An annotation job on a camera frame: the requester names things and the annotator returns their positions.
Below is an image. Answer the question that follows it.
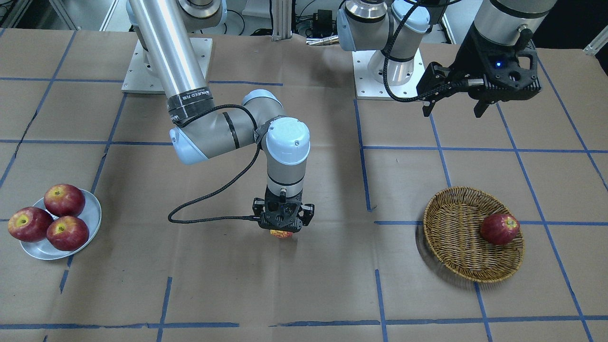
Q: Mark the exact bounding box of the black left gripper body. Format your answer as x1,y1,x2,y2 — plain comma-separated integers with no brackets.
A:
417,31,484,96

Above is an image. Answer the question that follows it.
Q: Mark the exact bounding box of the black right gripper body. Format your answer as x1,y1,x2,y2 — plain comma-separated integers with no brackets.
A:
252,192,314,227

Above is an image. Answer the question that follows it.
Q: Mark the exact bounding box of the yellow-red apple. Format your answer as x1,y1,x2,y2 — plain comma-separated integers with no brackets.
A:
270,229,293,239

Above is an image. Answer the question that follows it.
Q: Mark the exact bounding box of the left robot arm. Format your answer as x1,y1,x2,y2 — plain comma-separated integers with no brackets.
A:
336,0,555,118

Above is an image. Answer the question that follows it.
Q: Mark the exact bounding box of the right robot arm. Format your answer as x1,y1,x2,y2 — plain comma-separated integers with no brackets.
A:
127,0,314,232

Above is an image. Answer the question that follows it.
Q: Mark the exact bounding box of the woven wicker basket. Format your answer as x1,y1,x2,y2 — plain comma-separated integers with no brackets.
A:
423,186,525,283

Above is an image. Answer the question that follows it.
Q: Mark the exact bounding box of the dark red apple in basket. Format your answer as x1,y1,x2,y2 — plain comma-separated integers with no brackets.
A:
480,213,520,245

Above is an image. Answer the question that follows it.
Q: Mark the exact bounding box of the red apple plate near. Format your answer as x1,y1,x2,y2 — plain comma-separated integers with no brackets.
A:
46,216,89,251

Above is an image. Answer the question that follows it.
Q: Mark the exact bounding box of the red apple plate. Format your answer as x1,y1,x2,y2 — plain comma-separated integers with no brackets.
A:
7,207,54,243
43,184,86,217
46,216,89,251

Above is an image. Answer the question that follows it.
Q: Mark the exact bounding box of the red apple plate far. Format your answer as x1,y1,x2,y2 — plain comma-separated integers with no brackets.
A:
43,184,86,217

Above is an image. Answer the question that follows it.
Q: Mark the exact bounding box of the light blue plate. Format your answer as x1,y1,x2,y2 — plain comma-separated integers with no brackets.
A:
20,189,102,260

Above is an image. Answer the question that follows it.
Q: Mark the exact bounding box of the red apple plate outer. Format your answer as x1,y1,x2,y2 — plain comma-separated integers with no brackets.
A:
7,207,54,243

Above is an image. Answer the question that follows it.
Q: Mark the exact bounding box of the black power adapter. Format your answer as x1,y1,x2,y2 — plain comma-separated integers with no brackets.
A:
313,9,333,31

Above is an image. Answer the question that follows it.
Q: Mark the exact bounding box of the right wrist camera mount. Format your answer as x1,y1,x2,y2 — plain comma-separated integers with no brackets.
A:
258,189,304,232

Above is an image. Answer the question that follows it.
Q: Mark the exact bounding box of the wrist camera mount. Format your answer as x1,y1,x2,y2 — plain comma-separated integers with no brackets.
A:
258,189,304,232
467,26,542,103

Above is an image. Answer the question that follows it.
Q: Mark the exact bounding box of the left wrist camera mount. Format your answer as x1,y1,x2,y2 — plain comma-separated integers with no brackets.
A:
467,26,542,103

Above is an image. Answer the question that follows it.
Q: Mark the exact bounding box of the black braided cable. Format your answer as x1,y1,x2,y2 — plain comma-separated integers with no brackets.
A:
382,0,471,103

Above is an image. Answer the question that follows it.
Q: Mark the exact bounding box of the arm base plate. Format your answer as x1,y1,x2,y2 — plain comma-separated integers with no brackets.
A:
121,38,213,95
352,50,425,100

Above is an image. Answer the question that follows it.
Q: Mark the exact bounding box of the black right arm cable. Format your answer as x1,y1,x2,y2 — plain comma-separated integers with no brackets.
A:
167,104,264,224

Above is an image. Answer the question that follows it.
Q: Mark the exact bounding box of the aluminium profile post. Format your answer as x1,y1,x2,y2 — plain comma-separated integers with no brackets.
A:
269,0,295,41

